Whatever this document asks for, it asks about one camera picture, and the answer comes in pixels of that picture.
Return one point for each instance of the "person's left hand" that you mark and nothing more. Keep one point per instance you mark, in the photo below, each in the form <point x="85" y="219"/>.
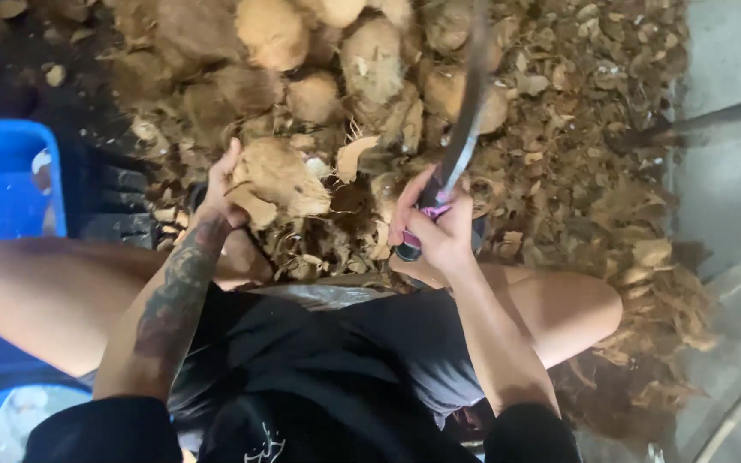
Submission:
<point x="219" y="193"/>

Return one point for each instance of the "person's right hand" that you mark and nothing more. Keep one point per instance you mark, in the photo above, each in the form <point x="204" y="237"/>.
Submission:
<point x="447" y="235"/>

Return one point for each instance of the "brown husked coconut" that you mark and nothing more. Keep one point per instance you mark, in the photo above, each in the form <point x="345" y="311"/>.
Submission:
<point x="280" y="177"/>

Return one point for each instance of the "black plastic crate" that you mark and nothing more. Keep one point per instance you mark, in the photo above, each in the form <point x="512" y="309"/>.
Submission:
<point x="113" y="193"/>

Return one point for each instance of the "person's right leg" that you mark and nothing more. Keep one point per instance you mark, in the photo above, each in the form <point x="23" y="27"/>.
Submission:
<point x="557" y="308"/>

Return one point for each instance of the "person's leg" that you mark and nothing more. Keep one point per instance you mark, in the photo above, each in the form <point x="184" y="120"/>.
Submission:
<point x="55" y="296"/>
<point x="557" y="308"/>

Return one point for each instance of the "clear plastic sheet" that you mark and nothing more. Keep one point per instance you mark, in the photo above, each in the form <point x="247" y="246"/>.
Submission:
<point x="319" y="296"/>

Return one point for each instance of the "heap of coconut husk scraps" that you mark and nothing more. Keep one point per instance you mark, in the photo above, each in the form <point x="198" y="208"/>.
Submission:
<point x="589" y="193"/>

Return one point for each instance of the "heap of brown coconuts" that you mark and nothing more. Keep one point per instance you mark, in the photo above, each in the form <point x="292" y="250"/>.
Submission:
<point x="293" y="58"/>

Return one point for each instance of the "person's black shorts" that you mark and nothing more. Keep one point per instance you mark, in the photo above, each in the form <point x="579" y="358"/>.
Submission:
<point x="345" y="360"/>

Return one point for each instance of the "person's left leg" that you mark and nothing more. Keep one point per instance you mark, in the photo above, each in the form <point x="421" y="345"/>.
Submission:
<point x="55" y="296"/>

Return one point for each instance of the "loose husk chip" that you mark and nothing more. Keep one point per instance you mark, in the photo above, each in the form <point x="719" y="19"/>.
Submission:
<point x="55" y="75"/>

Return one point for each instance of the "person's black shirt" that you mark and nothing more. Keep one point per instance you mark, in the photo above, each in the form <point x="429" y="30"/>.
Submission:
<point x="306" y="431"/>

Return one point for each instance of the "dark metal rod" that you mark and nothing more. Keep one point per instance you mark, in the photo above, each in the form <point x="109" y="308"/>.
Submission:
<point x="711" y="119"/>

